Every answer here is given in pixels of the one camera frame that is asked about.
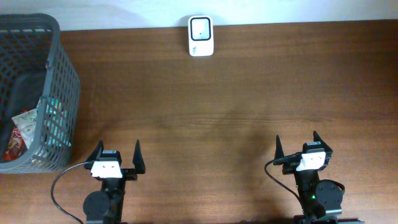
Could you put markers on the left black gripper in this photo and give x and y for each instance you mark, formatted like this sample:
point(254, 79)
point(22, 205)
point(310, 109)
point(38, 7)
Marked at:
point(130, 174)

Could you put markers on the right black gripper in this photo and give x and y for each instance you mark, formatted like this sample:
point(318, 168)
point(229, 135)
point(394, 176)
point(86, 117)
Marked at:
point(278, 149)

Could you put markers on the small teal tissue pack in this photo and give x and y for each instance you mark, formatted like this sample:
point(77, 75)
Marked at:
point(58, 119)

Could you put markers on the red chocolate bar wrapper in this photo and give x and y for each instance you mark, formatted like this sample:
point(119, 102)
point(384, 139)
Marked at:
point(15, 147)

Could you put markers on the white cream tube gold cap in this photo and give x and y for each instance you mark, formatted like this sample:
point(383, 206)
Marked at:
point(26, 123)

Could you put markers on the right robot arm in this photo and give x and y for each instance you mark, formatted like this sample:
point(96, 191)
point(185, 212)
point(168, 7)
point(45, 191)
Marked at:
point(320, 200)

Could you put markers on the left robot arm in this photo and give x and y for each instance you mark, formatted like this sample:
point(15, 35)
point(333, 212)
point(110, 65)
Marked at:
point(106, 205)

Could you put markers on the grey plastic mesh basket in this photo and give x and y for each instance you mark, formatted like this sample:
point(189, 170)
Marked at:
point(36, 74)

